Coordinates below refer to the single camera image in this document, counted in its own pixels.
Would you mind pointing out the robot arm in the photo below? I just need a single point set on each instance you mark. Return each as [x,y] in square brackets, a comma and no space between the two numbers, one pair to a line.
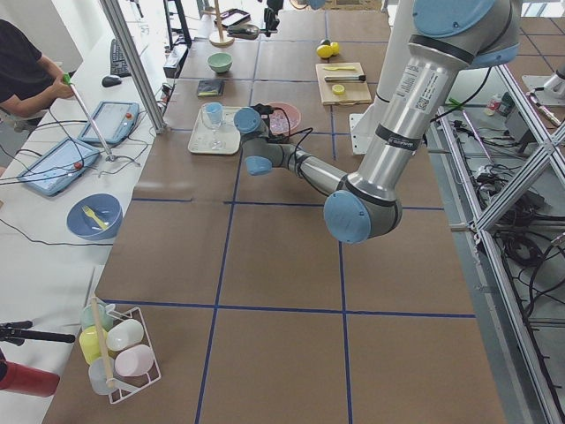
[437,40]

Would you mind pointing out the clear fake ice cubes pile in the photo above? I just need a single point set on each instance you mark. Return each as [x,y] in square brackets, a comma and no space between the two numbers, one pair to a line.
[283,122]

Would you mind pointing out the light blue plastic cup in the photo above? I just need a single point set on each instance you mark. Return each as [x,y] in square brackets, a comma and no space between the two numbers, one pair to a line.
[214,113]

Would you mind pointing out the white plastic cup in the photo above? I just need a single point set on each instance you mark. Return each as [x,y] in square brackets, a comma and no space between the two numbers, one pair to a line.
[124,335]

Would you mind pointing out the pink plastic cup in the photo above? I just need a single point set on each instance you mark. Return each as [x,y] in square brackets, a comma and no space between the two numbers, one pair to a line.
[134,361]

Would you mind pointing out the yellow plastic cup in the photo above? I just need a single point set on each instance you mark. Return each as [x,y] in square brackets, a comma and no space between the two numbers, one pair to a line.
[89,344]

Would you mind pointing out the cream bear tray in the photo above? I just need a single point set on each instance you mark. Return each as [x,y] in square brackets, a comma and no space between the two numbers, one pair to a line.
[202,137]

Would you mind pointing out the pink plastic bowl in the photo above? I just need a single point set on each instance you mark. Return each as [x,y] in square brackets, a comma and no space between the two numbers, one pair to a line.
[285,107]

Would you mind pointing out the clear wine glass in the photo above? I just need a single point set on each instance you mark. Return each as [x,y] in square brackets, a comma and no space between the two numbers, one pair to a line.
[216,143]

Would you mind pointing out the lemon slice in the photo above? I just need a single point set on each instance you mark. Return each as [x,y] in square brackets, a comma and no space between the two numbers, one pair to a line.
[338,89]

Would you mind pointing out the wooden cutting board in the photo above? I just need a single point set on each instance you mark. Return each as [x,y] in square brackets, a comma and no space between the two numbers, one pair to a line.
[342,84]

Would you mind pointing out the dark grey folded cloth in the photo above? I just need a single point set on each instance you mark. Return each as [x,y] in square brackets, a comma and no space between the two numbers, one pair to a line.
[210,88]

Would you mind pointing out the metal cylinder rod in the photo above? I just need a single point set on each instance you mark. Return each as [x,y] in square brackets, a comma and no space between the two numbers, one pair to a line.
[345,78]

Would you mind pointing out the yellow plastic knife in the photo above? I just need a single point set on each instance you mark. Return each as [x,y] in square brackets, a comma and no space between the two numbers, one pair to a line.
[339,68]

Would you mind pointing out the green ceramic bowl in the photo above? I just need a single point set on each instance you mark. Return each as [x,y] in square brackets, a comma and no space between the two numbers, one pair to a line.
[220,62]

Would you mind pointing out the yellow lemon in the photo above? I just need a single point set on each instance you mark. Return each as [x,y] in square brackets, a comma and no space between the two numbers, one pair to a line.
[335,46]
[325,51]

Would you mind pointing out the blue bowl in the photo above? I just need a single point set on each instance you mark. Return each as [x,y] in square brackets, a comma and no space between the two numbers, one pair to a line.
[106,206]

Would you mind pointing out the wooden mug tree stand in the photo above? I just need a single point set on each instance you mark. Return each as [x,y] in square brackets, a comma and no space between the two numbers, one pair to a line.
[219,37]

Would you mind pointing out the blue teach pendant tablet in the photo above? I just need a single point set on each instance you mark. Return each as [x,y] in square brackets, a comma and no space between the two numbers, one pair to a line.
[115,120]

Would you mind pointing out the yellow plastic fork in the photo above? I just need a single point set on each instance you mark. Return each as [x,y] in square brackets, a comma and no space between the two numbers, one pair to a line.
[92,215]

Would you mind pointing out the black computer mouse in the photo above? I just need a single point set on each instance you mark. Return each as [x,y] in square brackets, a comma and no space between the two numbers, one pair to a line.
[111,81]

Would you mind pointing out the black keyboard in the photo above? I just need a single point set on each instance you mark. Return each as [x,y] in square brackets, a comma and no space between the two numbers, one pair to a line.
[117,63]

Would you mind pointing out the person in black shirt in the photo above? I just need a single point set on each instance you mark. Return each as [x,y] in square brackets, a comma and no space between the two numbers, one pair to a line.
[30,81]

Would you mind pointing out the red bottle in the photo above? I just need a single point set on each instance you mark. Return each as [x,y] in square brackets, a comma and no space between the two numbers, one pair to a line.
[25,380]

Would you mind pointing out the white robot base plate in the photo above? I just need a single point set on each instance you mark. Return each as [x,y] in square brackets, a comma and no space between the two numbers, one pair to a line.
[362,128]

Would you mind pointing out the white wire cup rack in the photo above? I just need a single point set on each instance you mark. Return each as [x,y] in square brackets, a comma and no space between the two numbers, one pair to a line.
[104,379]

